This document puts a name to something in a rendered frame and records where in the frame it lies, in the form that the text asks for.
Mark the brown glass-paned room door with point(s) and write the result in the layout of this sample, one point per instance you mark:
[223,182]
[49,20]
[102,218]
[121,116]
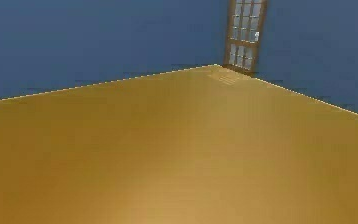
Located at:
[243,36]

